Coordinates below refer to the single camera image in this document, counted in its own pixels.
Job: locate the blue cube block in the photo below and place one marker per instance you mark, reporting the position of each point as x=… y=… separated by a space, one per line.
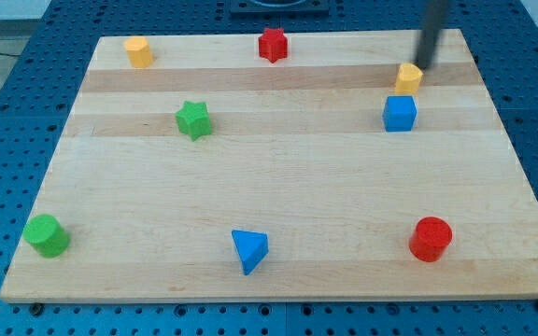
x=399 y=113

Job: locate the wooden board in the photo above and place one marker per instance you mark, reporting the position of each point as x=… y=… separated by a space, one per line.
x=298 y=151

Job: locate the blue triangle block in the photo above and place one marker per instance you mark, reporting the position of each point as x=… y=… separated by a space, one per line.
x=251 y=248

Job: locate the green star block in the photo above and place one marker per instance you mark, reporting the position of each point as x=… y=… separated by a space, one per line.
x=193 y=119

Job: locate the red star block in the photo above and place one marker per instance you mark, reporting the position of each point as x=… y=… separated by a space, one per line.
x=273 y=45

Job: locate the yellow pentagon block right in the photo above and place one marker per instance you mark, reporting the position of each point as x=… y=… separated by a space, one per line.
x=408 y=79

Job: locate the yellow hexagon block left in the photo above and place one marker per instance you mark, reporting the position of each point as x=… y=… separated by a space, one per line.
x=138 y=51

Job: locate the red cylinder block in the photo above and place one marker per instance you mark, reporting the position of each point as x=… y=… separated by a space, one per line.
x=430 y=239

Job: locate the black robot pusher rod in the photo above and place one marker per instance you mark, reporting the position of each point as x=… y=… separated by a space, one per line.
x=434 y=20

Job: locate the green cylinder block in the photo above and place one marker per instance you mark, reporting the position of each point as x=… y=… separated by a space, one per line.
x=46 y=236

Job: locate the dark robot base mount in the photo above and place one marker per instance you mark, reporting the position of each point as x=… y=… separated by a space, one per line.
x=245 y=7

